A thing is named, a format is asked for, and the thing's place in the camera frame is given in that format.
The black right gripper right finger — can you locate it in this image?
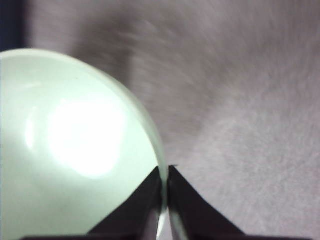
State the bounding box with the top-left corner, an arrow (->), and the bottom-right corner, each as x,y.
167,165 -> 246,240

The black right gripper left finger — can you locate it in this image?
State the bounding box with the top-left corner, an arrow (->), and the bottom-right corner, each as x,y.
87,166 -> 162,237

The light green ceramic bowl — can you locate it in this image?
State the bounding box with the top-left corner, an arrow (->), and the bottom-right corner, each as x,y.
0,48 -> 168,239

